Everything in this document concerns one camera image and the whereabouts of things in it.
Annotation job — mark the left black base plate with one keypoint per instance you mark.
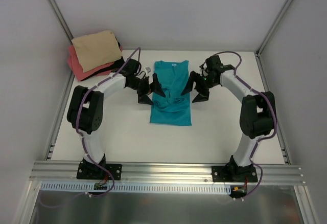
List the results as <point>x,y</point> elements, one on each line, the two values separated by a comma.
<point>115,171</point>

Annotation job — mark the right aluminium frame post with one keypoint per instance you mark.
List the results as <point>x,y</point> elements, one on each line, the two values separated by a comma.
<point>279,17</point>

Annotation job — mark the pink folded t shirt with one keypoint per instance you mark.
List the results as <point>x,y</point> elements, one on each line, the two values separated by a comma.
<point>79,68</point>

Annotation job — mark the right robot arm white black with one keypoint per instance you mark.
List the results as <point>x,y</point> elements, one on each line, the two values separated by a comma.
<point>257,117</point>

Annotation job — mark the teal t shirt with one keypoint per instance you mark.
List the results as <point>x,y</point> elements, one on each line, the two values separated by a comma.
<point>174,108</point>

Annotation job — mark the left aluminium frame post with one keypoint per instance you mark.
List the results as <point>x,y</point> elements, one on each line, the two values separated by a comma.
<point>59,16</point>

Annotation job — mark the aluminium mounting rail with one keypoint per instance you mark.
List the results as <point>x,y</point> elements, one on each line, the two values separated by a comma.
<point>169,173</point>

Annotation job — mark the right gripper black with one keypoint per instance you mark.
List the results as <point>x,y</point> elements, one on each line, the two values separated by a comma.
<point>201,86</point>

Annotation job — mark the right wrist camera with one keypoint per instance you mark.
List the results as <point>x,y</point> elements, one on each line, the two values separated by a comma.
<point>214,63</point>

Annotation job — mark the beige folded t shirt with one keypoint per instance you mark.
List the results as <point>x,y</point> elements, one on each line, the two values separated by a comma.
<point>83,48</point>

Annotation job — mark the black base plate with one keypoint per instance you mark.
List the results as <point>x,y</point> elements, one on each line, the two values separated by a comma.
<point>223,174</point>
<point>115,171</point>

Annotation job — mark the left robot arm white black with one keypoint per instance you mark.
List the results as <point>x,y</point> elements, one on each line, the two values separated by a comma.
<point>85,112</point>

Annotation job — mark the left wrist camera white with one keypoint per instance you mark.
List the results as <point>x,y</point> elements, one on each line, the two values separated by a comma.
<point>147,70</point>

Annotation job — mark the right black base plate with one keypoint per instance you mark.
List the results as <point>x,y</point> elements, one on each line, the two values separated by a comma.
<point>223,174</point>

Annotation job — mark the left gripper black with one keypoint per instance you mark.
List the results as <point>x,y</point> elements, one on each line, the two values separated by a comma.
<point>145,87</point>

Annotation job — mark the white slotted cable duct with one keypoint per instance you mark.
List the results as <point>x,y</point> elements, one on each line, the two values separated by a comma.
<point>137,188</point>

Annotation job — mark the aluminium frame post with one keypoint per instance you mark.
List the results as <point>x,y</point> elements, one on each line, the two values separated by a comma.
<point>59,16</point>
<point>279,17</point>

